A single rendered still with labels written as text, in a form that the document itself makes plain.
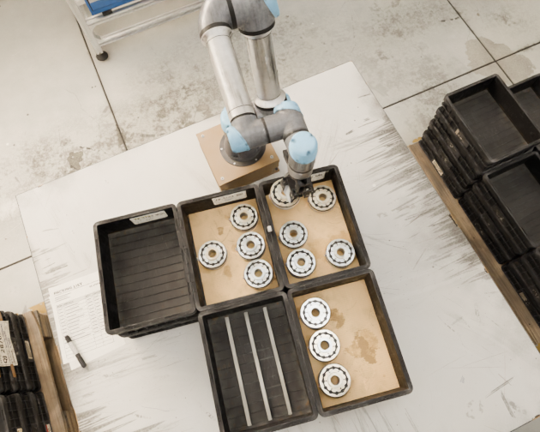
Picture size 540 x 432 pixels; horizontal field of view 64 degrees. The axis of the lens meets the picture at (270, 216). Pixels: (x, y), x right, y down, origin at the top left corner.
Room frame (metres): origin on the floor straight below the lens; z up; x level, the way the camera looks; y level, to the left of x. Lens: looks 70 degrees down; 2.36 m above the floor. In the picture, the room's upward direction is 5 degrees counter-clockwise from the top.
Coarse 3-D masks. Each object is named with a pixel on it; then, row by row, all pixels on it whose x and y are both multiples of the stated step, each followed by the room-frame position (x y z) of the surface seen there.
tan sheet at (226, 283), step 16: (224, 208) 0.60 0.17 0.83; (256, 208) 0.58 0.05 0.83; (192, 224) 0.54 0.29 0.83; (208, 224) 0.54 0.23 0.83; (224, 224) 0.53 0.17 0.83; (208, 240) 0.48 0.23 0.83; (224, 240) 0.47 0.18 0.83; (240, 256) 0.40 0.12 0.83; (208, 272) 0.36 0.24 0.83; (224, 272) 0.35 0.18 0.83; (240, 272) 0.35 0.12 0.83; (256, 272) 0.34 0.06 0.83; (208, 288) 0.30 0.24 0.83; (224, 288) 0.29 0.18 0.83; (240, 288) 0.29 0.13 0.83; (272, 288) 0.28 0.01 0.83; (208, 304) 0.24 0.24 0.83
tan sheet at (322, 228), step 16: (272, 208) 0.58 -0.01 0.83; (304, 208) 0.57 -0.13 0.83; (336, 208) 0.56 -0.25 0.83; (304, 224) 0.51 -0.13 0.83; (320, 224) 0.50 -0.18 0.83; (336, 224) 0.50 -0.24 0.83; (320, 240) 0.44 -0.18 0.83; (320, 256) 0.38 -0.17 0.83; (288, 272) 0.33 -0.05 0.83; (320, 272) 0.32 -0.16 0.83
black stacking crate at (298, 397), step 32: (224, 320) 0.18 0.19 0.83; (256, 320) 0.17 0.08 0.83; (288, 320) 0.16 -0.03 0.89; (224, 352) 0.08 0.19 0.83; (256, 352) 0.07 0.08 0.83; (288, 352) 0.06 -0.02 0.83; (224, 384) -0.02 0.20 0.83; (256, 384) -0.03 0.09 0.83; (288, 384) -0.04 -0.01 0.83; (224, 416) -0.12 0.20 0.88; (256, 416) -0.13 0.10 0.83; (288, 416) -0.14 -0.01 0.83
